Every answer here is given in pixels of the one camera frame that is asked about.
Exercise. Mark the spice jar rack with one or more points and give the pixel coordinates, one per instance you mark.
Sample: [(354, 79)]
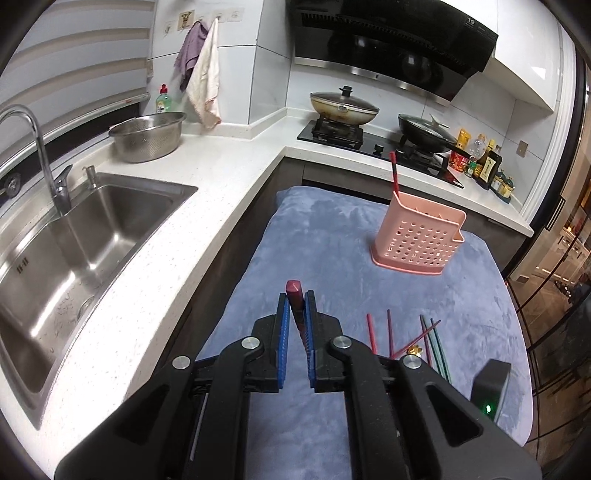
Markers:
[(502, 186)]

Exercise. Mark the steel colander bowl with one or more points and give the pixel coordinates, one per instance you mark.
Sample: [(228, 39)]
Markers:
[(147, 138)]

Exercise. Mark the clear plastic bottle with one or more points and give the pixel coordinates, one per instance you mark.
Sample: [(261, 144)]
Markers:
[(477, 147)]

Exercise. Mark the green dish soap bottle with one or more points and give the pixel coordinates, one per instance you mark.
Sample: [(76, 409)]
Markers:
[(163, 101)]

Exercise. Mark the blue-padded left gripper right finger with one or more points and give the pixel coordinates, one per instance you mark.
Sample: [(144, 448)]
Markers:
[(405, 420)]

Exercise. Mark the beige wok with lid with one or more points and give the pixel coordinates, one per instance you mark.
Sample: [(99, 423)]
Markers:
[(343, 107)]

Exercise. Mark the purple hanging cloth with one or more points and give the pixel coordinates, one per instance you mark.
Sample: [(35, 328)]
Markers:
[(189, 53)]

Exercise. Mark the dark red chopstick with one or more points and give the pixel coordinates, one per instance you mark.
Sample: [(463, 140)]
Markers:
[(426, 339), (295, 296), (397, 354), (391, 334)]

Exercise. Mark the green chopstick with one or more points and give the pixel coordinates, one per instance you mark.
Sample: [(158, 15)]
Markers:
[(442, 360), (433, 351)]

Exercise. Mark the black wok with lid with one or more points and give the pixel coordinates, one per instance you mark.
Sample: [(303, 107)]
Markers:
[(428, 137)]

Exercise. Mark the red instant noodle cup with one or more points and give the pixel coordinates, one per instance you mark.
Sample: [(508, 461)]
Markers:
[(459, 161)]

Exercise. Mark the yellow snack packet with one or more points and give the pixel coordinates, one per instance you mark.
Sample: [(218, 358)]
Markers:
[(463, 139)]

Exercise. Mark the black gas stove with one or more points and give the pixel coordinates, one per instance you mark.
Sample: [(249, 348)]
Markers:
[(354, 139)]

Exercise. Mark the dark soy sauce bottle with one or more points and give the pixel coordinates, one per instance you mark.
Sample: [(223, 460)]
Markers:
[(487, 167)]

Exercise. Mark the blue-grey table cloth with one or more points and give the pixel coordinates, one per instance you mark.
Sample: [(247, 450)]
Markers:
[(322, 239)]

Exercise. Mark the small green-cap jar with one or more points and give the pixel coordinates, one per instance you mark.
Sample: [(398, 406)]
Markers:
[(469, 171)]

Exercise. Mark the white hanging towel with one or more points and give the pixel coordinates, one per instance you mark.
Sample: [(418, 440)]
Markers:
[(203, 86)]

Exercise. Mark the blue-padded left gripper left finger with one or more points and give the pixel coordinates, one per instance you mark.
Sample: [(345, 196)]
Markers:
[(190, 420)]

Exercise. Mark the pink perforated utensil holder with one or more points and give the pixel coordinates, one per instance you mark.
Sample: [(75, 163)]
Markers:
[(418, 236)]

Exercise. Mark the gold flower spoon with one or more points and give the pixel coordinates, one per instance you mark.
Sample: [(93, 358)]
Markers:
[(415, 350)]

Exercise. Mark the white kitchen countertop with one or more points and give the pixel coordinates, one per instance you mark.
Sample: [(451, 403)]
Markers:
[(120, 344)]

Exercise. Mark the steel kitchen sink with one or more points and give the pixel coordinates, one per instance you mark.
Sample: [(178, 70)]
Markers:
[(54, 275)]

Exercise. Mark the chrome faucet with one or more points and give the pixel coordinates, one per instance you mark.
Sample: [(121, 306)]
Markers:
[(57, 185)]

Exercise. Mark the bright red chopstick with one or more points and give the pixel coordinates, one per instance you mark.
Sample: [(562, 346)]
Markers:
[(372, 334), (396, 186)]

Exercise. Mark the black range hood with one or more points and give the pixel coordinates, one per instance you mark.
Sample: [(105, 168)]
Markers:
[(427, 47)]

